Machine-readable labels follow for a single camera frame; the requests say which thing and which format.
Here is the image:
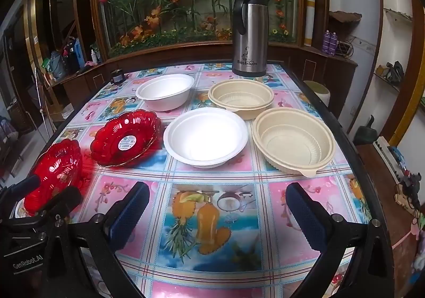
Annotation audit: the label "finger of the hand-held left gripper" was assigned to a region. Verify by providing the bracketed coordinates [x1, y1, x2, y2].
[18, 186, 83, 222]
[0, 175, 41, 209]

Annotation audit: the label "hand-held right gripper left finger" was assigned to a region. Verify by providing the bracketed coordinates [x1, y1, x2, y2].
[69, 181, 151, 298]

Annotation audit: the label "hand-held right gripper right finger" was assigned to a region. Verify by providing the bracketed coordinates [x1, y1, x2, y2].
[285, 182, 396, 298]

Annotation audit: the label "red scalloped glass plate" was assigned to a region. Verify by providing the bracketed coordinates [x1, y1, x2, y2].
[16, 139, 83, 217]
[90, 109, 163, 167]

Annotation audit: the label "beige ribbed plastic bowl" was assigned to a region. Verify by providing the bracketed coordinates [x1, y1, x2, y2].
[208, 79, 275, 120]
[252, 107, 336, 178]

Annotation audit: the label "white foam bowl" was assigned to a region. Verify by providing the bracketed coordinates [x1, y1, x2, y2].
[163, 109, 249, 169]
[135, 74, 195, 111]

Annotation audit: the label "fruit print tablecloth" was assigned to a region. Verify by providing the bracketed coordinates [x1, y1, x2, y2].
[20, 62, 376, 298]

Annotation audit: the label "black framed table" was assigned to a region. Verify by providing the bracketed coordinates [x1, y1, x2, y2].
[13, 59, 399, 298]

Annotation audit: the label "white power strip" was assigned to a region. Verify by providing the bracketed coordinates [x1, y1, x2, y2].
[372, 140, 399, 182]

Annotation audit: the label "dark green object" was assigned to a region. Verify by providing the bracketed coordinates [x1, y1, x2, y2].
[354, 115, 379, 145]

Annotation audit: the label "cream waste bin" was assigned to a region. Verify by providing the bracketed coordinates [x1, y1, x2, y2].
[303, 81, 330, 108]

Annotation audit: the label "black thermos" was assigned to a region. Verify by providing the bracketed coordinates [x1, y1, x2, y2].
[65, 40, 79, 71]

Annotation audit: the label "blue thermos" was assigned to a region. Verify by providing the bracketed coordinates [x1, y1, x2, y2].
[76, 38, 86, 68]

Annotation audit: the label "dark shoes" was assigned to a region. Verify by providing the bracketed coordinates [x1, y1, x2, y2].
[375, 61, 406, 86]

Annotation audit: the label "stainless steel thermos jug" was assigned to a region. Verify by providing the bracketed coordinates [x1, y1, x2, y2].
[231, 0, 268, 78]

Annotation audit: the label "white and yellow striped roll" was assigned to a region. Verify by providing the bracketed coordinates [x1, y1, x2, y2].
[304, 0, 316, 47]

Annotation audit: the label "wire basket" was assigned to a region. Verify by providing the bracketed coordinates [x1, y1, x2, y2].
[337, 37, 354, 56]

